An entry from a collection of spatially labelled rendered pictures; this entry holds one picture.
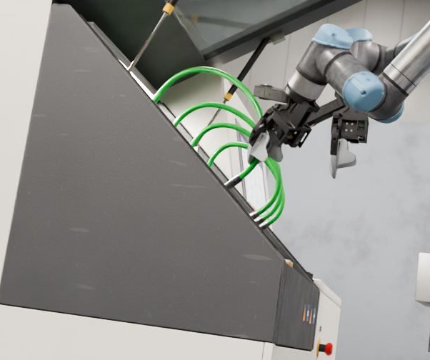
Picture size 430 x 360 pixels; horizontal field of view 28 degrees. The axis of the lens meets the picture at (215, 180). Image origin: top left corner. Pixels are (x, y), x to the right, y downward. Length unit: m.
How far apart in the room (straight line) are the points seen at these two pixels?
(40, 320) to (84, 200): 0.26
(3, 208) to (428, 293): 0.88
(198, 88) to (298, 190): 1.87
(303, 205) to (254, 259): 2.62
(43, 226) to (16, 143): 0.19
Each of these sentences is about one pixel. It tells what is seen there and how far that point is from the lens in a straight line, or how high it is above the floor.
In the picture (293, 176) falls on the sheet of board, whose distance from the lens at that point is 4.37.
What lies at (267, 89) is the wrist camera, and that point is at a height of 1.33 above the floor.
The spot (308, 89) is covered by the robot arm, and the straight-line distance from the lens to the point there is 1.82.
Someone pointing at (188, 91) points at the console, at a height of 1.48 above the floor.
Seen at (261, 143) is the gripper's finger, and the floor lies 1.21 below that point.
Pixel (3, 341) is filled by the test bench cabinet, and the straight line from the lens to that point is 1.84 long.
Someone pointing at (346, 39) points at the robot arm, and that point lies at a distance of 1.79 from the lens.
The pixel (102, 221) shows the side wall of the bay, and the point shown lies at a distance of 1.78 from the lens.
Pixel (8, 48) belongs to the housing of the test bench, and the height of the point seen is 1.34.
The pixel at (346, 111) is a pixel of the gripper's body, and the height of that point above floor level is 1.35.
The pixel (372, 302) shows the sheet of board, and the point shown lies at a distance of 4.09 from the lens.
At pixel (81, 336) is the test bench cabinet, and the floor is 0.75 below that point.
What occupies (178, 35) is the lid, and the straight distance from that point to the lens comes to 2.30.
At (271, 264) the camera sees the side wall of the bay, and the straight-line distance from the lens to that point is 1.68.
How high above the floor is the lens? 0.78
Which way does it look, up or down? 10 degrees up
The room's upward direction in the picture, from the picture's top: 8 degrees clockwise
